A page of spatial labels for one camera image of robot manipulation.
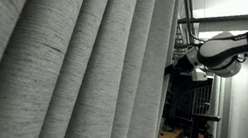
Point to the grey-white fabric curtain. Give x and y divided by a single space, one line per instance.
74 77

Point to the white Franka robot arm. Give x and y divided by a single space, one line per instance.
229 49

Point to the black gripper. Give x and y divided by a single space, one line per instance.
182 63

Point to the dark metal ceiling beam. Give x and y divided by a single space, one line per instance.
223 19

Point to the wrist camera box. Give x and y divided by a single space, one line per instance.
198 75

